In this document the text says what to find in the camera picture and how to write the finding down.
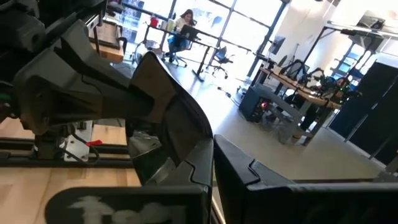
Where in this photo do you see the person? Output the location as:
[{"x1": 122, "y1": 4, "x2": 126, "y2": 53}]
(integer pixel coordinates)
[
  {"x1": 328, "y1": 76, "x2": 355, "y2": 105},
  {"x1": 167, "y1": 8, "x2": 199, "y2": 63}
]

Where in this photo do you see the black overhead rig frame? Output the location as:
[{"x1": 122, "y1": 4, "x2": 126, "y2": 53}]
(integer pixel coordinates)
[{"x1": 303, "y1": 11, "x2": 398, "y2": 66}]

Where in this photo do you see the black computer tower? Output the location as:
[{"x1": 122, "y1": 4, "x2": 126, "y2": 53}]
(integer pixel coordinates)
[{"x1": 238, "y1": 85, "x2": 272, "y2": 123}]

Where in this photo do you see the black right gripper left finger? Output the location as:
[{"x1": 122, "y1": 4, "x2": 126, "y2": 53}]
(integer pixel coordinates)
[{"x1": 44, "y1": 136, "x2": 216, "y2": 224}]

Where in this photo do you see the black partition wall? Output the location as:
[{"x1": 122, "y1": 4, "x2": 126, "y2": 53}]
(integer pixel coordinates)
[{"x1": 329, "y1": 60, "x2": 398, "y2": 166}]

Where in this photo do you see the long black desk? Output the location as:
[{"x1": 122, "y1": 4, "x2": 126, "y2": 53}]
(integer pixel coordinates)
[{"x1": 145, "y1": 23, "x2": 253, "y2": 82}]

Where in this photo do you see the black aluminium table frame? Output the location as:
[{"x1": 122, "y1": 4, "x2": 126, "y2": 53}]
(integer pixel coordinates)
[{"x1": 0, "y1": 136, "x2": 398, "y2": 185}]

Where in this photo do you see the black office chair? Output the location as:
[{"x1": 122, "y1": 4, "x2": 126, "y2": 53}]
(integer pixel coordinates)
[{"x1": 212, "y1": 45, "x2": 236, "y2": 79}]

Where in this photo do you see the dark monitor on stand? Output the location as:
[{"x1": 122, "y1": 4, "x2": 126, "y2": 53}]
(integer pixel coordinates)
[{"x1": 269, "y1": 35, "x2": 286, "y2": 56}]

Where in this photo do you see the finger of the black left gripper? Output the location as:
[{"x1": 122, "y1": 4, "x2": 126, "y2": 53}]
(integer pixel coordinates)
[{"x1": 12, "y1": 19, "x2": 157, "y2": 136}]

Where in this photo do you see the wooden top workbench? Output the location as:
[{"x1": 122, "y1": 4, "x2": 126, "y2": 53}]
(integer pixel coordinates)
[
  {"x1": 257, "y1": 66, "x2": 343, "y2": 147},
  {"x1": 89, "y1": 18, "x2": 126, "y2": 64}
]

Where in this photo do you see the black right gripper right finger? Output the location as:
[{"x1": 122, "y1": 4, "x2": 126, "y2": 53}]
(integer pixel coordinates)
[{"x1": 213, "y1": 133, "x2": 398, "y2": 224}]

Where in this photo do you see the black laptop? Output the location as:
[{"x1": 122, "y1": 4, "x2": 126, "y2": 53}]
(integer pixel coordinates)
[{"x1": 180, "y1": 24, "x2": 200, "y2": 40}]

